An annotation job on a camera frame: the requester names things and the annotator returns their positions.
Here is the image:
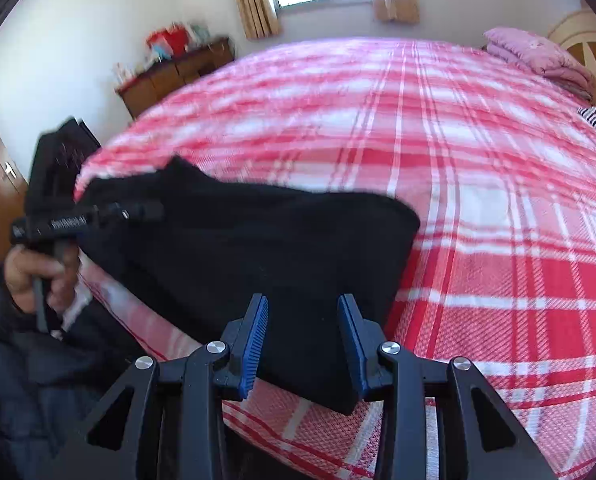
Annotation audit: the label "red plaid bed blanket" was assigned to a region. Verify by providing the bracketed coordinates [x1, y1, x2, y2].
[73, 35, 596, 480]

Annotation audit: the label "red gift bag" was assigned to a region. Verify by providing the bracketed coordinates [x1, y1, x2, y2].
[145, 27, 189, 58]

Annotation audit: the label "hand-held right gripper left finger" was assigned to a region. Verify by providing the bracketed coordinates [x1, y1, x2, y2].
[53, 294, 270, 480]

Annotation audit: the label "person's dark jacket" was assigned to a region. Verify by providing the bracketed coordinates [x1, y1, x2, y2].
[0, 330, 144, 480]

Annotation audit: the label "black pants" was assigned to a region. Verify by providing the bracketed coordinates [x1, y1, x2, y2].
[75, 156, 421, 415]

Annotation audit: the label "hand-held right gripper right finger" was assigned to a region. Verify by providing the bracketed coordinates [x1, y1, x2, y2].
[337, 294, 554, 480]

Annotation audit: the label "person's left hand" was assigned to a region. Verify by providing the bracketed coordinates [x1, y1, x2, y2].
[3, 249, 81, 321]

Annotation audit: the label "folded pink quilt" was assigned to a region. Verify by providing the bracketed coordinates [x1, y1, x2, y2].
[484, 27, 596, 98]

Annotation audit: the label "brown wooden desk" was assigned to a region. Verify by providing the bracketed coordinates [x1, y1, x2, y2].
[115, 36, 236, 120]

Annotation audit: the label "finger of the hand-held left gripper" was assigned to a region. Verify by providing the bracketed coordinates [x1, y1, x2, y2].
[97, 199, 166, 225]

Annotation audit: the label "cream and wood headboard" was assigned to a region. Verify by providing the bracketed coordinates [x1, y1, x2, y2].
[548, 7, 596, 111]

